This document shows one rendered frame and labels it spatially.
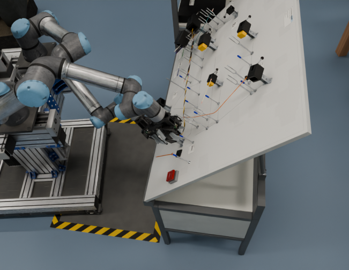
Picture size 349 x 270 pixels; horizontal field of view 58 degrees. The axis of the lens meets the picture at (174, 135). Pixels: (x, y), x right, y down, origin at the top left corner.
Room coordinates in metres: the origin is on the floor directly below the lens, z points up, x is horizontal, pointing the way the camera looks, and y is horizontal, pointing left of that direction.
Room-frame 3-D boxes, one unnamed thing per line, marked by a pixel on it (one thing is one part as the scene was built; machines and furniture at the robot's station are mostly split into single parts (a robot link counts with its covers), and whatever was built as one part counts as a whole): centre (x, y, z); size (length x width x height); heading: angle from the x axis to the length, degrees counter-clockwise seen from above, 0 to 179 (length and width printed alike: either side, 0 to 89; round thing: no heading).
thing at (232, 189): (1.17, -0.27, 0.60); 1.17 x 0.58 x 0.40; 165
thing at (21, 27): (1.67, 0.81, 1.33); 0.13 x 0.12 x 0.14; 126
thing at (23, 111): (1.18, 0.86, 1.21); 0.15 x 0.15 x 0.10
